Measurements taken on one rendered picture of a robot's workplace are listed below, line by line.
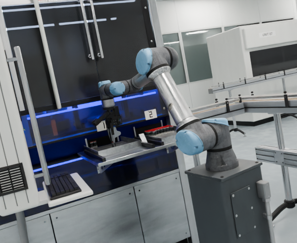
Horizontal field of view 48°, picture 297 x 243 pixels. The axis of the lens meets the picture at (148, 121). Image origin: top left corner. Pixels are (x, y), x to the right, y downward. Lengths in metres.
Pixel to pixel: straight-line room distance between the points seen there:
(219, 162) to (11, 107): 0.92
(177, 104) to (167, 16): 6.39
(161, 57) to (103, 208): 1.10
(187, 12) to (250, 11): 1.87
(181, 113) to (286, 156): 1.38
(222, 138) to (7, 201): 0.95
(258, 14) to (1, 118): 8.35
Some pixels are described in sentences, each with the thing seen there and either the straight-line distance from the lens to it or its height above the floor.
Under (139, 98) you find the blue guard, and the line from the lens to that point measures 2.20.
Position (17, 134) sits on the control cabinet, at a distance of 1.47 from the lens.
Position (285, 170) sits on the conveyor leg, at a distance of 2.75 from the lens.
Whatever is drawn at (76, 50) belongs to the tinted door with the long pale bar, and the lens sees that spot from 2.11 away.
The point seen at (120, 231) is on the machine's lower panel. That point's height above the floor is 0.32.
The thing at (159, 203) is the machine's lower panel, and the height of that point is 0.41.
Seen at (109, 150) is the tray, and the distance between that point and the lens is 1.86.
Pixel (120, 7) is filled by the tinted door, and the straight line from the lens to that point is 2.26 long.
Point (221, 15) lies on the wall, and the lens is 8.58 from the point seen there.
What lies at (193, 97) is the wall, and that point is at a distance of 7.83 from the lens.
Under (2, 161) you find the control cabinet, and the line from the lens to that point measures 1.49.
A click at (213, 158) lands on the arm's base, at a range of 1.51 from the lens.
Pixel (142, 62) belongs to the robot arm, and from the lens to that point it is 1.52.
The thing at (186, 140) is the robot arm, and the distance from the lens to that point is 1.39.
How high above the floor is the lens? 1.23
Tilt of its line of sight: 7 degrees down
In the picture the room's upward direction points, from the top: 11 degrees counter-clockwise
